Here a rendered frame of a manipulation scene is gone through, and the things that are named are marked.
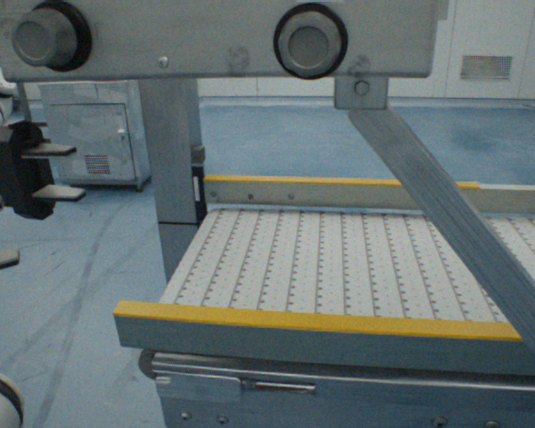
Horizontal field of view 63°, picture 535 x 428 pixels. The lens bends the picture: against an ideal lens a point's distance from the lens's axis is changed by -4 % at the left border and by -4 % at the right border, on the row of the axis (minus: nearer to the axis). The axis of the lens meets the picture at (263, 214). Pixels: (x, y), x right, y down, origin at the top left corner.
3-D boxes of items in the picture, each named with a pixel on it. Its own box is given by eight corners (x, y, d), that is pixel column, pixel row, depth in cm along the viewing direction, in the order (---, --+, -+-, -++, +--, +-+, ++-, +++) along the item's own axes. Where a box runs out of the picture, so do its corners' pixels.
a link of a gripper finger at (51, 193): (88, 187, 54) (47, 184, 56) (72, 198, 51) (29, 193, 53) (91, 200, 55) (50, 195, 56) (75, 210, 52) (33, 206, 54)
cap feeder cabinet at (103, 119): (60, 193, 313) (35, 84, 280) (95, 165, 364) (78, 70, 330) (143, 194, 305) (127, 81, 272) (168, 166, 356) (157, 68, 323)
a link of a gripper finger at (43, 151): (63, 160, 49) (20, 158, 51) (80, 152, 52) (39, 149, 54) (60, 146, 49) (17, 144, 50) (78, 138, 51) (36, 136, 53)
